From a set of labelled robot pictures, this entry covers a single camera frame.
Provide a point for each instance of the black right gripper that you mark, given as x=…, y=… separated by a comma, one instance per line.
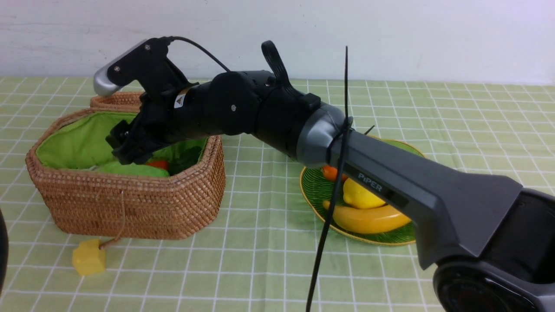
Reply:
x=167, y=116

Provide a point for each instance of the green bitter gourd toy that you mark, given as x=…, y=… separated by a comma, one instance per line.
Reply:
x=115, y=168

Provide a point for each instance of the orange mango toy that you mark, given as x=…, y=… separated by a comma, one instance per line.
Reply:
x=330, y=173

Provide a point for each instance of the yellow lemon toy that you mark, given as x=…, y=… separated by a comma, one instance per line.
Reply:
x=358, y=197

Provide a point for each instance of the yellow banana toy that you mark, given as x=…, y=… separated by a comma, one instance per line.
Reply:
x=377, y=220

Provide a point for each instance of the orange carrot toy with leaves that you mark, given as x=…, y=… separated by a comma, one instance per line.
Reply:
x=176, y=159

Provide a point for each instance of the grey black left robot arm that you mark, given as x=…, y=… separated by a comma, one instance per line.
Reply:
x=4, y=252

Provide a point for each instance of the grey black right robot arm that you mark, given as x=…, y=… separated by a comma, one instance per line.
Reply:
x=491, y=238

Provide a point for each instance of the woven wicker basket lid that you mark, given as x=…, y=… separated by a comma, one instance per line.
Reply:
x=122, y=101

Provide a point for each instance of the woven wicker basket green lining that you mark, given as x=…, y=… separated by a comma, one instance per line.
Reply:
x=86, y=202

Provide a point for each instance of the yellow foam cube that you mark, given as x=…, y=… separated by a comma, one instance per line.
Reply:
x=88, y=258

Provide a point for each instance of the green glass leaf plate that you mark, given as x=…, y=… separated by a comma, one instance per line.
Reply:
x=318, y=192

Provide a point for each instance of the green checkered tablecloth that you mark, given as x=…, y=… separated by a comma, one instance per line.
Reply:
x=257, y=256

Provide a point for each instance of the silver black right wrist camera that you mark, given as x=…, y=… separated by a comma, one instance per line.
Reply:
x=147, y=63

